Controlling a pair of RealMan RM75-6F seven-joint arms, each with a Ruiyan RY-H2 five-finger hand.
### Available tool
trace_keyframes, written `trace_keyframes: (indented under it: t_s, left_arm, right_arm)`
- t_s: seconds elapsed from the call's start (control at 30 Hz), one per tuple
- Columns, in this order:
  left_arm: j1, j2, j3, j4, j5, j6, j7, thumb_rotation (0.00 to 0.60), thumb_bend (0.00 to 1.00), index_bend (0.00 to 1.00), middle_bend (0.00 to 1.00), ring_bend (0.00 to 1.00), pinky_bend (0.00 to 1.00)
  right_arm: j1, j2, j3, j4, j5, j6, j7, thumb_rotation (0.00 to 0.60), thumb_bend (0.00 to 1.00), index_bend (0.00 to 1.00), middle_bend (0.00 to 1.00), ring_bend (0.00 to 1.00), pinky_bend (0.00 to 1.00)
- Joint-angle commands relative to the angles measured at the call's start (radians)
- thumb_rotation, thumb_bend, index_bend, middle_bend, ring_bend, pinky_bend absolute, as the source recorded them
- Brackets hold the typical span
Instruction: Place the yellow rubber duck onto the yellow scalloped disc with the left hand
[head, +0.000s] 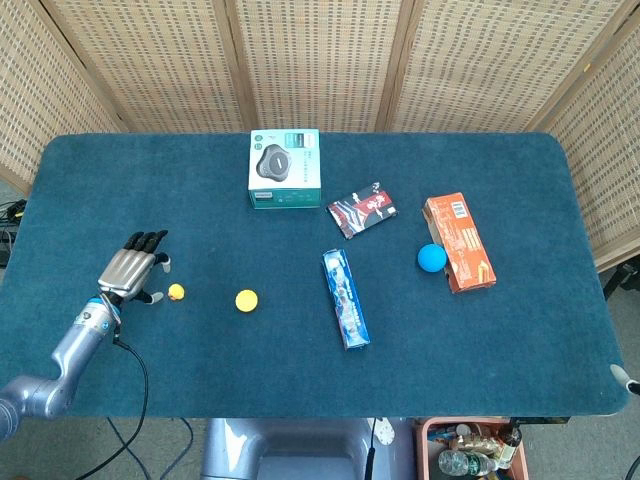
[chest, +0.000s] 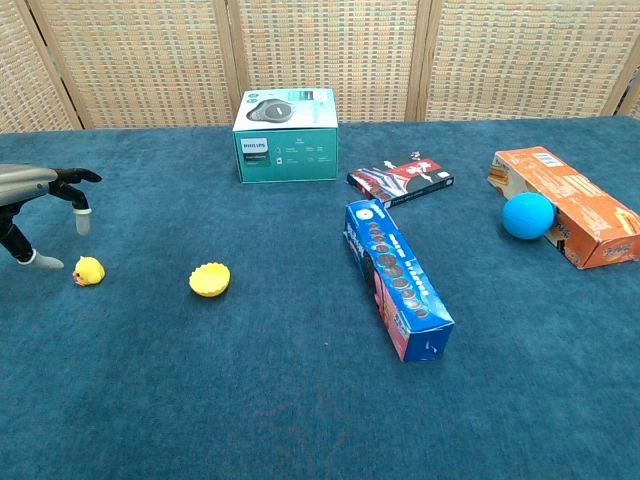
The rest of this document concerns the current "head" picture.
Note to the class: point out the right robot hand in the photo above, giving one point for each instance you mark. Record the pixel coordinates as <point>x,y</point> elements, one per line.
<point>624,376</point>

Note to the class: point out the orange carton box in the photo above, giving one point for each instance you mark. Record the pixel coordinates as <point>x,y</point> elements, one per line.
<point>459,242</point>

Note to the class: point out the red black snack packet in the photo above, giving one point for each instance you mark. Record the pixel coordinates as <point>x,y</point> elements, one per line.
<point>363,208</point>

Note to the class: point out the blue long box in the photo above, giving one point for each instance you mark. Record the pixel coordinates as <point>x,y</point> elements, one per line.
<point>346,299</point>

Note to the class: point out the clear plastic bottle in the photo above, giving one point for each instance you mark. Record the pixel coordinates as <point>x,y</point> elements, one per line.
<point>465,462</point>

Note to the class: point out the black tripod stand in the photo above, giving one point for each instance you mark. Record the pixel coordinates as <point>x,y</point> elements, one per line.
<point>620,280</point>

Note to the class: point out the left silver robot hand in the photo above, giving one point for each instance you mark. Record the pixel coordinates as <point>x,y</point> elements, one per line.
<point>125,272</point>

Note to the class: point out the small yellow ball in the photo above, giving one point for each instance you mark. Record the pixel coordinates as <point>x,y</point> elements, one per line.
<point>176,292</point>

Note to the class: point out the woven bamboo folding screen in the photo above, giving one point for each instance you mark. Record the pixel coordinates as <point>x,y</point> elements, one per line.
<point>320,65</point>

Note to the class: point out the dark teal table cloth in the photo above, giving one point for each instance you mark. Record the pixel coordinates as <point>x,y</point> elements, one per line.
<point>320,280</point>

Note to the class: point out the white speaker box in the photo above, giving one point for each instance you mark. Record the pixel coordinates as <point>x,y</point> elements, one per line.
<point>285,167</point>

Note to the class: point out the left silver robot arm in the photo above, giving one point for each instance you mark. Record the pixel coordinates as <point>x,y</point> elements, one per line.
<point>60,357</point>

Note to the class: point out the silver robot torso base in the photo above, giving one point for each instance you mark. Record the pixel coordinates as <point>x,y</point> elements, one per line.
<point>305,450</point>

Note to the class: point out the pink plastic bin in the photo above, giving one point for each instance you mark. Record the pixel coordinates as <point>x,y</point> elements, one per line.
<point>470,450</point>

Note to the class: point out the blue ball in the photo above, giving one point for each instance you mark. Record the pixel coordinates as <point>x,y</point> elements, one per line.
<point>432,258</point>

